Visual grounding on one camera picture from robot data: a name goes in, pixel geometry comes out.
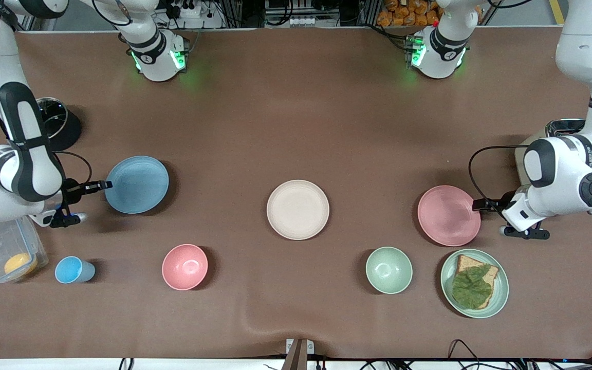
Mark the blue round plate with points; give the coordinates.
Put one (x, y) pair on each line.
(139, 185)

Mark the pink round plate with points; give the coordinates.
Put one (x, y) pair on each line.
(447, 216)

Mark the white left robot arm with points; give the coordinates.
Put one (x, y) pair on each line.
(563, 174)

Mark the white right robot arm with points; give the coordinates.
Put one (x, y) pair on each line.
(34, 169)

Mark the yellow round food piece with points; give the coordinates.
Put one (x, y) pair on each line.
(20, 264)

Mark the blue plastic cup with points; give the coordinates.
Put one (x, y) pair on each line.
(70, 270)

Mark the brown bread slice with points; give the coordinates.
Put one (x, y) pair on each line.
(464, 262)

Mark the glass lid with blue knob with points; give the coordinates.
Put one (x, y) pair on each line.
(53, 115)

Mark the green plate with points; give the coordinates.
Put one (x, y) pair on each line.
(501, 293)

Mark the green lettuce leaf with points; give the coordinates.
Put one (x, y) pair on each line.
(470, 288)

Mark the beige chrome toaster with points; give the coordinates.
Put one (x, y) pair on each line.
(563, 126)

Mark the pink bowl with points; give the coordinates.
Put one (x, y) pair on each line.
(185, 267)

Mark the green bowl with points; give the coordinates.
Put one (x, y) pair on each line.
(389, 270)

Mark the beige round plate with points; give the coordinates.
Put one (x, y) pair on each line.
(298, 209)

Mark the white power strip with plugs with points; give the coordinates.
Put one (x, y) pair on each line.
(190, 9)

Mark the bag of orange buns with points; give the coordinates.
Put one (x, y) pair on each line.
(409, 13)

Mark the brown table cover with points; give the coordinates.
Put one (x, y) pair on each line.
(296, 128)

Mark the small white power strip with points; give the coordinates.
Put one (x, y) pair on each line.
(303, 21)

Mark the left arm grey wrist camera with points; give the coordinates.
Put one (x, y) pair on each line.
(527, 234)

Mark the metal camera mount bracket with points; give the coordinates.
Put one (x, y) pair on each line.
(300, 354)

